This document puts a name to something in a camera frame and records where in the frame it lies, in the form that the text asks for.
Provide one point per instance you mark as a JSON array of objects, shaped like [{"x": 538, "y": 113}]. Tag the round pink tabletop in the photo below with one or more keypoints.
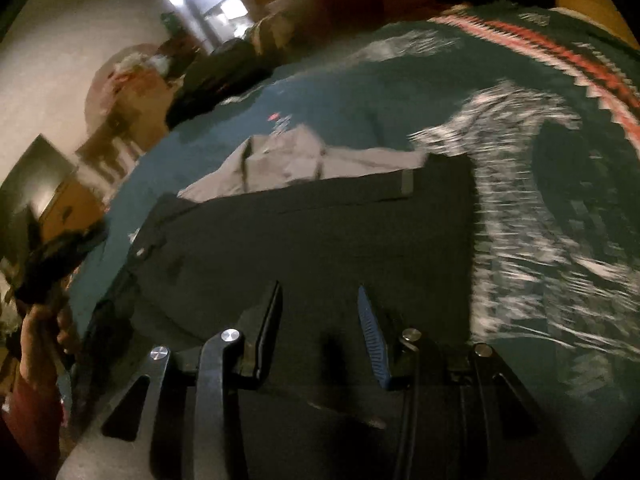
[{"x": 107, "y": 75}]

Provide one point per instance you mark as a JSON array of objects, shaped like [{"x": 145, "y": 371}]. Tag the dark green printed blanket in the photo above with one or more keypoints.
[{"x": 350, "y": 105}]

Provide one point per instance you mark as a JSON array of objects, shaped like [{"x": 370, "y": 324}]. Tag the heap of pale bags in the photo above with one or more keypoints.
[{"x": 137, "y": 62}]

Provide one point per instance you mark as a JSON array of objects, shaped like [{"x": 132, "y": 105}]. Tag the person's left hand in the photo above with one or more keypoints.
[{"x": 42, "y": 350}]

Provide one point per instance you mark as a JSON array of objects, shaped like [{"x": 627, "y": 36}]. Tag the open doorway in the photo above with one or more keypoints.
[{"x": 215, "y": 0}]

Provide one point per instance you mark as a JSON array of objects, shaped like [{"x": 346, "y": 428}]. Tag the dark wooden rack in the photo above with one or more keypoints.
[{"x": 107, "y": 150}]

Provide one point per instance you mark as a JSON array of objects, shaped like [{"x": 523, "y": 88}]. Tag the person's left forearm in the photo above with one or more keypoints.
[{"x": 35, "y": 425}]

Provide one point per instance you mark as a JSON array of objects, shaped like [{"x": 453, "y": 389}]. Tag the cardboard box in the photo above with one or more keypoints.
[{"x": 145, "y": 95}]

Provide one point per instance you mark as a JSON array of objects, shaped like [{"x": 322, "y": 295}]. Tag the black cloth heap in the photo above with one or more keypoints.
[{"x": 220, "y": 80}]

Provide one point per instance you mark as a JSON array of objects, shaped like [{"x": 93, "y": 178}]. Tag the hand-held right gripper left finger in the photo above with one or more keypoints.
[{"x": 260, "y": 332}]

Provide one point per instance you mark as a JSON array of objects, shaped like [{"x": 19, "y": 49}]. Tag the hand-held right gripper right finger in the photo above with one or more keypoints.
[{"x": 372, "y": 335}]

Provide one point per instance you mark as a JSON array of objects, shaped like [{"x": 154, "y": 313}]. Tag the black and grey garment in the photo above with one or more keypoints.
[{"x": 300, "y": 240}]

